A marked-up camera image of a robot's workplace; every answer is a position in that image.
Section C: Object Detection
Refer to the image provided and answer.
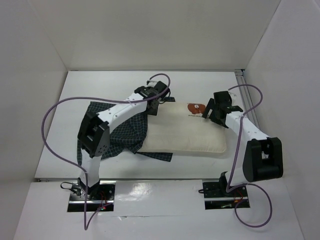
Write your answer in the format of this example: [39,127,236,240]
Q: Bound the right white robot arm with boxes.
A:
[202,91,284,196]

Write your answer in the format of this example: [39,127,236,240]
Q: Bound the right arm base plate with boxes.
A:
[198,181,250,210]

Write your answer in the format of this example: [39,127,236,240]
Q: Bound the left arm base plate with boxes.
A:
[60,181,116,213]

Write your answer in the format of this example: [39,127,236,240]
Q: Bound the dark checked pillowcase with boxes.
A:
[76,96,176,163]

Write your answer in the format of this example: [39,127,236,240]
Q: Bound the aluminium rail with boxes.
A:
[234,69,261,129]

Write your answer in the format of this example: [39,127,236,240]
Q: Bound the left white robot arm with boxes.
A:
[77,81,170,200]

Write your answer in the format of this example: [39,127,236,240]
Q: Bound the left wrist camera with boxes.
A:
[146,79,158,87]

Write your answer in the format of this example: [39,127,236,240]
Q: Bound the cream pillow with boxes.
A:
[139,102,227,154]

